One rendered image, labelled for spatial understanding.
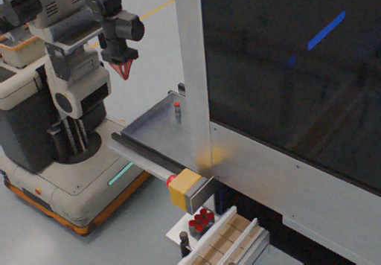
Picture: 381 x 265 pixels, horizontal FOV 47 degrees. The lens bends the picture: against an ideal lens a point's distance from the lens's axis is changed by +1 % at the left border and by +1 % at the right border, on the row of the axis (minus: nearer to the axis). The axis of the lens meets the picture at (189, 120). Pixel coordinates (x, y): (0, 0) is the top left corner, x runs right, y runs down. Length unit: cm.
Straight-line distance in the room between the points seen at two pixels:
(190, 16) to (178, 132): 66
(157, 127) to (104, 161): 85
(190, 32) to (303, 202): 42
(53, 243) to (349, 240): 171
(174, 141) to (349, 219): 67
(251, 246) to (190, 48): 49
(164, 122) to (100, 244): 99
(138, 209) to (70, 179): 41
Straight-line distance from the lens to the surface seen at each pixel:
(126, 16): 122
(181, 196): 107
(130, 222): 236
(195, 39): 87
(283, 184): 96
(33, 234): 249
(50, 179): 230
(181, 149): 138
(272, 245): 115
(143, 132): 147
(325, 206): 94
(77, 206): 215
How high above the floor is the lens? 183
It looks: 39 degrees down
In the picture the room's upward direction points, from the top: 6 degrees counter-clockwise
